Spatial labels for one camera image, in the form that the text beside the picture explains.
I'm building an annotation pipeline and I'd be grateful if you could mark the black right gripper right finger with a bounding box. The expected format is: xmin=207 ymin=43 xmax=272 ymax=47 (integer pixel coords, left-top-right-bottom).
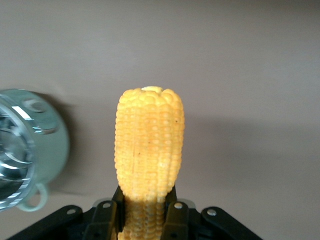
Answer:
xmin=162 ymin=186 xmax=258 ymax=240

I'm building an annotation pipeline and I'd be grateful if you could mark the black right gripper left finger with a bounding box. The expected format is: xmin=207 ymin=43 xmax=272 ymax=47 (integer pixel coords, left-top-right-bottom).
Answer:
xmin=9 ymin=186 xmax=126 ymax=240

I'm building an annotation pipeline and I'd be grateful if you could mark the yellow corn cob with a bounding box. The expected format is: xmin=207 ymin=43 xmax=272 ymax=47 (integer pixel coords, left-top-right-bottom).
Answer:
xmin=114 ymin=85 xmax=186 ymax=240

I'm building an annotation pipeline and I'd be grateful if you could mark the brown table cover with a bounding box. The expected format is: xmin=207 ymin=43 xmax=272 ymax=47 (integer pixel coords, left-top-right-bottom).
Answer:
xmin=0 ymin=0 xmax=320 ymax=240

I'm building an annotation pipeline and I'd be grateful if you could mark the metal pot with loop handles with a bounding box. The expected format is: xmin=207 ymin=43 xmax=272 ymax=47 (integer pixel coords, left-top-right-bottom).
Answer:
xmin=0 ymin=88 xmax=71 ymax=213

